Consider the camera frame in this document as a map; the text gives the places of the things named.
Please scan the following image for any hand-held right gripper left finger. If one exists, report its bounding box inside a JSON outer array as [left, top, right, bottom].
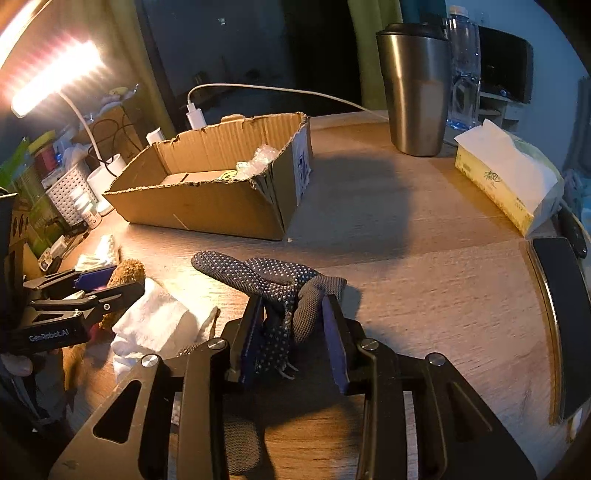
[[48, 293, 278, 480]]

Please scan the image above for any clear water bottle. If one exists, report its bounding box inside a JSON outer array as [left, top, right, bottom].
[[445, 6, 482, 130]]

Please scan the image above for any yellow tissue pack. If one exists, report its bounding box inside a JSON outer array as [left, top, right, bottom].
[[454, 119, 565, 237]]

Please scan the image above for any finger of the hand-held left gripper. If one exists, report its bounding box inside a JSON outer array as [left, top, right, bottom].
[[23, 267, 118, 292], [30, 281, 146, 326]]

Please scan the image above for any person's left hand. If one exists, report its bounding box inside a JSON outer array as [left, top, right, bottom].
[[0, 353, 63, 416]]

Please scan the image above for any white plastic basket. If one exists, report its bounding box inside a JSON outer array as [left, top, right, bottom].
[[44, 159, 100, 222]]

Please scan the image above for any clear plastic bag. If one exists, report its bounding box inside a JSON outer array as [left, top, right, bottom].
[[236, 144, 282, 178]]

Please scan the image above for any dark dotted work glove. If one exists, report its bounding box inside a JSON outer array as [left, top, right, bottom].
[[191, 250, 348, 380]]

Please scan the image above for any steel tumbler with black lid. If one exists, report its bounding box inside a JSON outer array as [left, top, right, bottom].
[[376, 23, 451, 158]]

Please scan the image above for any brown cardboard carton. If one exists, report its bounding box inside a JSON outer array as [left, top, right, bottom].
[[85, 104, 144, 162]]

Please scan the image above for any red can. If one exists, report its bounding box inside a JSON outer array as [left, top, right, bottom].
[[34, 145, 58, 174]]

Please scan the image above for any white wall charger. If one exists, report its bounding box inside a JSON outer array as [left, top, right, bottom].
[[185, 104, 208, 130]]

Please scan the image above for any black monitor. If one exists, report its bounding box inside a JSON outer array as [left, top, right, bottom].
[[478, 25, 535, 104]]

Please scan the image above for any green curtain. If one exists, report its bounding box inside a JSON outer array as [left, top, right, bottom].
[[355, 0, 407, 112]]

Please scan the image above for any white waffle cloth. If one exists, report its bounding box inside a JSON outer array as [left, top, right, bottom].
[[74, 234, 122, 273]]

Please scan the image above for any white monitor stand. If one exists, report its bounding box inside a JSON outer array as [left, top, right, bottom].
[[480, 90, 527, 121]]

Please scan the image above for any cardboard box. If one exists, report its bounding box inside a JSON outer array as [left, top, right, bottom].
[[102, 112, 311, 241]]

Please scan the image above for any black flat device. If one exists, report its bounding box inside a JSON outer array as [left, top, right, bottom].
[[526, 236, 591, 425]]

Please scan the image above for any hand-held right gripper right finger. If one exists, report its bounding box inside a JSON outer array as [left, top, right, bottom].
[[321, 295, 539, 480]]

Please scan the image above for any light blue blanket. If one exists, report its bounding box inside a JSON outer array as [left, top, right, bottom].
[[561, 168, 591, 217]]

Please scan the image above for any brown plush toy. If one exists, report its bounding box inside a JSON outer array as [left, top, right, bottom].
[[95, 258, 147, 333]]

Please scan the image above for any white desk lamp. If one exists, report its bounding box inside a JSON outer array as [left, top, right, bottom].
[[9, 39, 127, 215]]

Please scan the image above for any white charging cable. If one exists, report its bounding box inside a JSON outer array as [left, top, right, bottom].
[[187, 83, 389, 121]]

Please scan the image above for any smooth white cloth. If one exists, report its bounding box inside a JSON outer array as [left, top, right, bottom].
[[111, 277, 219, 386]]

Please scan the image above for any green carton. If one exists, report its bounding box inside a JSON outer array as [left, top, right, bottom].
[[11, 185, 61, 250]]

